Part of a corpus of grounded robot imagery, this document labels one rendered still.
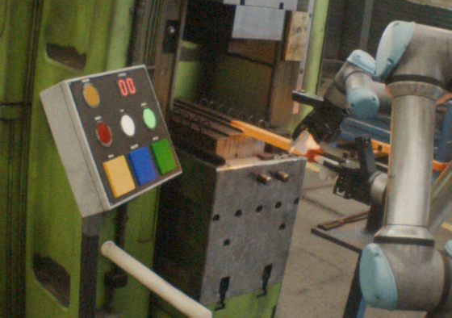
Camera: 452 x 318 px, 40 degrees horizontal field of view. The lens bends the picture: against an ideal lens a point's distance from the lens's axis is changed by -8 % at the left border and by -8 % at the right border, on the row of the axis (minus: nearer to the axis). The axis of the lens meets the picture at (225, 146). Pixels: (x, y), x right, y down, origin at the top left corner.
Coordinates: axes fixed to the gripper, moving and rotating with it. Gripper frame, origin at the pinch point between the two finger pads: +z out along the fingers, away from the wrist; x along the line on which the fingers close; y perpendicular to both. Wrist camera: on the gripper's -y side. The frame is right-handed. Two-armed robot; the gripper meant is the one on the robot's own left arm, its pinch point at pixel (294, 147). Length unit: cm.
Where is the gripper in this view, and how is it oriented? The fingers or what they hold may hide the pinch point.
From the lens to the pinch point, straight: 185.8
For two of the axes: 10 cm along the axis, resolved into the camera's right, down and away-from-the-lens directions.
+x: 7.3, -0.8, 6.8
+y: 5.1, 7.2, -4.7
